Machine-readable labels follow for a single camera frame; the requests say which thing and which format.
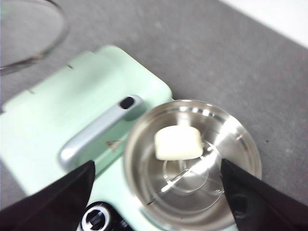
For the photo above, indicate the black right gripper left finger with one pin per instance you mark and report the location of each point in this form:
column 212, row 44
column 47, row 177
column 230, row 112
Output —
column 48, row 207

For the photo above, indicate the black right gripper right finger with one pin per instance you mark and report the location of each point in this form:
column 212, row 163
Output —
column 264, row 204

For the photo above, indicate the smooth white steamed bun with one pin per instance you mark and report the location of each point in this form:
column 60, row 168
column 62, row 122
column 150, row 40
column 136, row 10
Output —
column 178, row 144

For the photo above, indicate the glass pot lid green knob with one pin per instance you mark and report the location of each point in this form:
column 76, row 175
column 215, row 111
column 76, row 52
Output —
column 29, row 31

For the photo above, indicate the silver control knob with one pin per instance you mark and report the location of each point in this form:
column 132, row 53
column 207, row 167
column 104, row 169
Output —
column 96, row 217

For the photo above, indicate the black glossy control panel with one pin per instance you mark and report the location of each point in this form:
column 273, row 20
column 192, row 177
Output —
column 120, row 223

